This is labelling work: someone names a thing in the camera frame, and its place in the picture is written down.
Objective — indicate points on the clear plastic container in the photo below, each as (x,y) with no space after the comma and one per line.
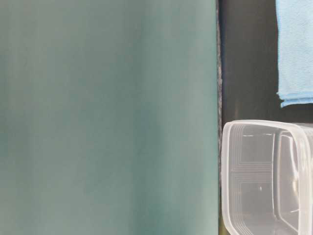
(267,177)

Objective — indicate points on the green backdrop curtain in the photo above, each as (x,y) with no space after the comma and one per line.
(108,117)

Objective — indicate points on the blue folded towel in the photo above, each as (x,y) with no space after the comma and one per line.
(295,51)

